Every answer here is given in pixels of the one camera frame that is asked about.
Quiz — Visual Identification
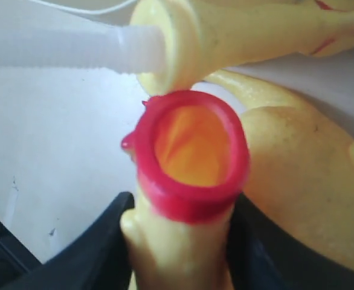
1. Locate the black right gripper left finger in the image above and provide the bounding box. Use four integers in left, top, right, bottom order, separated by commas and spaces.
2, 192, 134, 290

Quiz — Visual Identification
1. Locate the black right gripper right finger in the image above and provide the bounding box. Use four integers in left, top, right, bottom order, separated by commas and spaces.
227, 193, 328, 290

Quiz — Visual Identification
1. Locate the headless yellow rubber chicken body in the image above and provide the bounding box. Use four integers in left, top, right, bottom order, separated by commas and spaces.
120, 90, 249, 289

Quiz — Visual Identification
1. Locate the chicken head neck white tube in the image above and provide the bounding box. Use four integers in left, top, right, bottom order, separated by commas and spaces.
0, 1, 354, 94

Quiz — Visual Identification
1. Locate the yellow rubber chicken underneath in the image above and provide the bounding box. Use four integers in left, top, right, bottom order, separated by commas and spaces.
207, 70, 354, 270

